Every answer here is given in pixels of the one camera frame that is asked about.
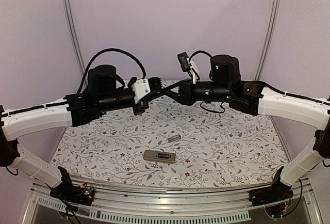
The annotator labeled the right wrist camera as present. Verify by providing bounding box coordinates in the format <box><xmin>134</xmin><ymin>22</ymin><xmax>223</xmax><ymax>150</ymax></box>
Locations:
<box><xmin>177</xmin><ymin>52</ymin><xmax>200</xmax><ymax>84</ymax></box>

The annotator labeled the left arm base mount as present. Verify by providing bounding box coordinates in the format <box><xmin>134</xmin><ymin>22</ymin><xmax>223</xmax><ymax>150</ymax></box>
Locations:
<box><xmin>50</xmin><ymin>166</ymin><xmax>95</xmax><ymax>206</ymax></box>

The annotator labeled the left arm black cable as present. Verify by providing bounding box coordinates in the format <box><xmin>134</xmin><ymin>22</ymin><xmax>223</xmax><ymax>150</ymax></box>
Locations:
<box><xmin>78</xmin><ymin>48</ymin><xmax>147</xmax><ymax>93</ymax></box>

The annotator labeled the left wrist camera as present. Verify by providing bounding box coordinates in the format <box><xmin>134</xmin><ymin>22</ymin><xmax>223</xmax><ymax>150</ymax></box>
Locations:
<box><xmin>128</xmin><ymin>77</ymin><xmax>151</xmax><ymax>104</ymax></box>

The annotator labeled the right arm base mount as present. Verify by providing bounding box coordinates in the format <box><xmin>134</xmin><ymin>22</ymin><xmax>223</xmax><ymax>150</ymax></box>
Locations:
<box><xmin>249</xmin><ymin>166</ymin><xmax>293</xmax><ymax>219</ymax></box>

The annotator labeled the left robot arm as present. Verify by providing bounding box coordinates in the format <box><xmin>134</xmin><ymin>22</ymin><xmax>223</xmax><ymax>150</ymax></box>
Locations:
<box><xmin>1</xmin><ymin>65</ymin><xmax>162</xmax><ymax>200</ymax></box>

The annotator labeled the aluminium front rail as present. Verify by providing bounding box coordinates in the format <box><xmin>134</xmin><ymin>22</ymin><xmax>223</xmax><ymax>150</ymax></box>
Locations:
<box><xmin>21</xmin><ymin>177</ymin><xmax>325</xmax><ymax>223</ymax></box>

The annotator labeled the left aluminium frame post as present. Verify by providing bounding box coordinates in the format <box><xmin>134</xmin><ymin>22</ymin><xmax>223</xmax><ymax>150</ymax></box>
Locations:
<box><xmin>62</xmin><ymin>0</ymin><xmax>85</xmax><ymax>75</ymax></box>

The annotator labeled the beige battery cover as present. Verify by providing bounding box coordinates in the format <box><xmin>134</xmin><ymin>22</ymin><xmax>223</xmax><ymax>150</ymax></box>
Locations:
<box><xmin>168</xmin><ymin>135</ymin><xmax>181</xmax><ymax>142</ymax></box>

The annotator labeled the floral tablecloth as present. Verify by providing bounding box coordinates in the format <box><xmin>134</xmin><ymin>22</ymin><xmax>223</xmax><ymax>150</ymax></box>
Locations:
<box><xmin>52</xmin><ymin>97</ymin><xmax>288</xmax><ymax>188</ymax></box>

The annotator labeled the right aluminium frame post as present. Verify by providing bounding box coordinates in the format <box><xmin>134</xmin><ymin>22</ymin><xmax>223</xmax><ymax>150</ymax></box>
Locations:
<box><xmin>254</xmin><ymin>0</ymin><xmax>281</xmax><ymax>81</ymax></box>

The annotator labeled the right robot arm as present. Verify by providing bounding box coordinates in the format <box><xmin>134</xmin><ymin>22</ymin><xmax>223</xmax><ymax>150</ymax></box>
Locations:
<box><xmin>162</xmin><ymin>55</ymin><xmax>329</xmax><ymax>201</ymax></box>

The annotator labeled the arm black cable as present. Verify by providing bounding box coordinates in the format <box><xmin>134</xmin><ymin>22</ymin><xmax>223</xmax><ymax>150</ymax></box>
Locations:
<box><xmin>200</xmin><ymin>100</ymin><xmax>225</xmax><ymax>114</ymax></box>
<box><xmin>78</xmin><ymin>48</ymin><xmax>147</xmax><ymax>93</ymax></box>

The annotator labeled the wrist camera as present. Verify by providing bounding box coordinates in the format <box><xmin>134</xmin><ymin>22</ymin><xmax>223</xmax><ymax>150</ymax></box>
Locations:
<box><xmin>177</xmin><ymin>52</ymin><xmax>200</xmax><ymax>84</ymax></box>
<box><xmin>128</xmin><ymin>77</ymin><xmax>151</xmax><ymax>104</ymax></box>

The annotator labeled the beige remote control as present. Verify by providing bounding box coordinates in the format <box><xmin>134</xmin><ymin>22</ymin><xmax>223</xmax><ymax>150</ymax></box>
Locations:
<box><xmin>143</xmin><ymin>150</ymin><xmax>176</xmax><ymax>164</ymax></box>

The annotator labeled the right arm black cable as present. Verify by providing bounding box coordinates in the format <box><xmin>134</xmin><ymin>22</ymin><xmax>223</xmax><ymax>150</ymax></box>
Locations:
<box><xmin>200</xmin><ymin>100</ymin><xmax>225</xmax><ymax>114</ymax></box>

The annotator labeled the aluminium frame post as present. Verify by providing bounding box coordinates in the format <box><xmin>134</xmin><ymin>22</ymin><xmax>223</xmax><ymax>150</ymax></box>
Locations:
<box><xmin>62</xmin><ymin>0</ymin><xmax>85</xmax><ymax>75</ymax></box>
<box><xmin>254</xmin><ymin>0</ymin><xmax>281</xmax><ymax>81</ymax></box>

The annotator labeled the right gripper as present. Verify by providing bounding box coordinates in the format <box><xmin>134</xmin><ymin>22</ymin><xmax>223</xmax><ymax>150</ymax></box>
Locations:
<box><xmin>162</xmin><ymin>78</ymin><xmax>232</xmax><ymax>105</ymax></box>

